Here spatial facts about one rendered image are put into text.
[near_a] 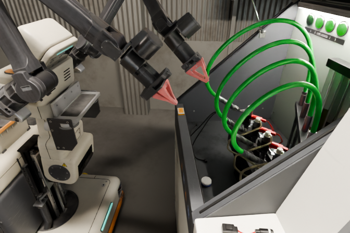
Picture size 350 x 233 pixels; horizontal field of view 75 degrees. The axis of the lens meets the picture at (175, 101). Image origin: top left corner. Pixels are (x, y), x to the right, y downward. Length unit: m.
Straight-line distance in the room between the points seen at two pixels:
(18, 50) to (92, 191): 1.15
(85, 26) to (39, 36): 0.31
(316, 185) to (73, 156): 0.96
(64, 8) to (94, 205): 1.24
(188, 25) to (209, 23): 1.80
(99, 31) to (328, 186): 0.63
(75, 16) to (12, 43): 0.21
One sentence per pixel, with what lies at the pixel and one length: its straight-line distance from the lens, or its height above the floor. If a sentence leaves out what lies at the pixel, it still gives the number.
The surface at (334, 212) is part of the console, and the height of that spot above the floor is 1.13.
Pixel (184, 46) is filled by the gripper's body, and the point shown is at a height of 1.33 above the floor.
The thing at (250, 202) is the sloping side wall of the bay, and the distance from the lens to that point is 0.66.
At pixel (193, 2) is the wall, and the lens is 2.54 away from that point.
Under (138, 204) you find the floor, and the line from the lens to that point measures 1.93.
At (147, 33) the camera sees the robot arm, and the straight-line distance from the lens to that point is 0.62.
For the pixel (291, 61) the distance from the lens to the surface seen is 0.68.
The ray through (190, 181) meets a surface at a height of 0.95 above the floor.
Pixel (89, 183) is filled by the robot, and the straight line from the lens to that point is 1.76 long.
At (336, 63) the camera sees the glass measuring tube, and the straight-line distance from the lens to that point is 0.92.
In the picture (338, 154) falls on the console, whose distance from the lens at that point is 0.58.
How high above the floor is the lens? 1.54
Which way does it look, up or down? 29 degrees down
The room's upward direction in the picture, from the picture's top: straight up
